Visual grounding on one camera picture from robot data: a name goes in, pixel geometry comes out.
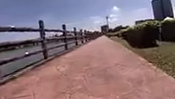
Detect grass strip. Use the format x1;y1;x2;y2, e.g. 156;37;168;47
108;26;175;99

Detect distant building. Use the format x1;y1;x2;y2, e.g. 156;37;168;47
100;24;110;34

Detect grey water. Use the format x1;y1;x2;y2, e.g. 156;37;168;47
0;37;83;85

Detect tall dark building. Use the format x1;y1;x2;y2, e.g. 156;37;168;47
151;0;175;22

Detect distant trees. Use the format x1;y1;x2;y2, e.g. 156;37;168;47
107;24;131;34

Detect pole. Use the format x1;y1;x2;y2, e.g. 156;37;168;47
105;15;111;32

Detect trimmed green hedge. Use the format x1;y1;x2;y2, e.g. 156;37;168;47
104;15;175;55

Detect red stone-pattern path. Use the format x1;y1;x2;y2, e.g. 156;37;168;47
0;24;175;99

